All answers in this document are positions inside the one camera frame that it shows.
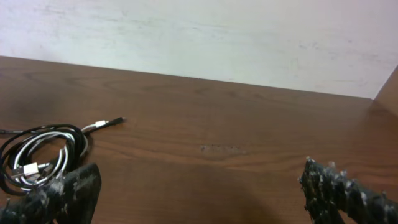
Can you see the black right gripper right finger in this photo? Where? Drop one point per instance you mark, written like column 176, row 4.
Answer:
column 328, row 192

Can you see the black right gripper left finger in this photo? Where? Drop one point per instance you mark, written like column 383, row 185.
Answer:
column 68, row 199

